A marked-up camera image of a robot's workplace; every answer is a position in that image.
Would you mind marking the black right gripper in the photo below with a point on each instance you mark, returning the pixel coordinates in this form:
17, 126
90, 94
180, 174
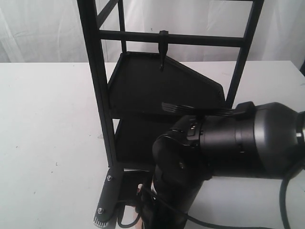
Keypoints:
158, 205

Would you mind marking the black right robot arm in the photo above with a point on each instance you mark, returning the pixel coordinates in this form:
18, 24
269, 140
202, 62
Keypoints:
166, 165

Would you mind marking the black metal shelf rack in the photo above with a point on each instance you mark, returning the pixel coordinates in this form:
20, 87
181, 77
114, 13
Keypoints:
129, 86

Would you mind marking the black rack hook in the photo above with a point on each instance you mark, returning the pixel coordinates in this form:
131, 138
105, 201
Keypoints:
163, 47

